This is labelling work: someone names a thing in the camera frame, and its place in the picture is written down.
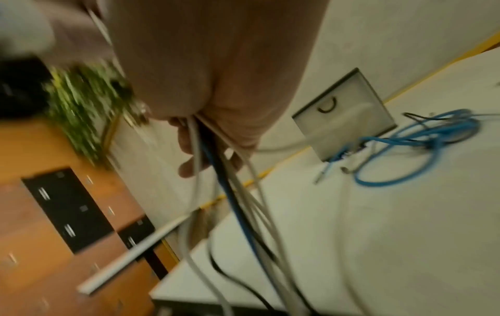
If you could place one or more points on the person's right hand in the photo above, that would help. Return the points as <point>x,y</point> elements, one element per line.
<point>218,61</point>

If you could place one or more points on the white side table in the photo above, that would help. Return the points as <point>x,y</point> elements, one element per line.
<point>117,265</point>

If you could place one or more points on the person's left hand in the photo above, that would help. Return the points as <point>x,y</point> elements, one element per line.
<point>78,27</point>

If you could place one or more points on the green plant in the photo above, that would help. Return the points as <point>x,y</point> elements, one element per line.
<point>86,108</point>

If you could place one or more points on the black-topped grey drawer box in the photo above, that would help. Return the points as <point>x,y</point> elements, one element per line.
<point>363,92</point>

